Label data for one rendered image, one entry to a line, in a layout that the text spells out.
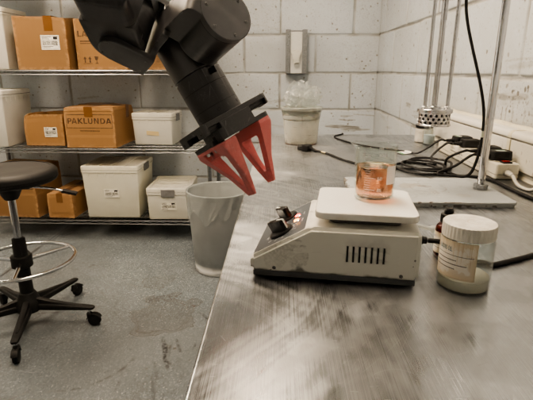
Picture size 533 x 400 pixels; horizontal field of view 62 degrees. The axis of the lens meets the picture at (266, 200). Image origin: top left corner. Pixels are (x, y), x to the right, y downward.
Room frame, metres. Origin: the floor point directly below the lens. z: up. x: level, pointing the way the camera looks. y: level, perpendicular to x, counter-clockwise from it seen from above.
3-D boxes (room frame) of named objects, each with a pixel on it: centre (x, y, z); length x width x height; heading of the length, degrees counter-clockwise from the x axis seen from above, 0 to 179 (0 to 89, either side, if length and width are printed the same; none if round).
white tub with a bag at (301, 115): (1.55, -0.12, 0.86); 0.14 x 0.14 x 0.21
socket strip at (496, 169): (1.21, -0.57, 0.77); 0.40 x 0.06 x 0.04; 178
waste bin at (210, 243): (2.15, 0.24, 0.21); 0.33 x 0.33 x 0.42
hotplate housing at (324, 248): (0.55, -0.10, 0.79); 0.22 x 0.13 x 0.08; 81
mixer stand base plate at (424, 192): (0.90, -0.32, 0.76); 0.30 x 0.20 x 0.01; 88
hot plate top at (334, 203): (0.55, -0.13, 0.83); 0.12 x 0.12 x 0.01; 81
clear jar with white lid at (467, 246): (0.49, -0.23, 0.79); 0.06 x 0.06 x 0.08
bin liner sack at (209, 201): (2.15, 0.24, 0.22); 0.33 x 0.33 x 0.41
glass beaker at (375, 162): (0.56, -0.14, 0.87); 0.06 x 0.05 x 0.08; 68
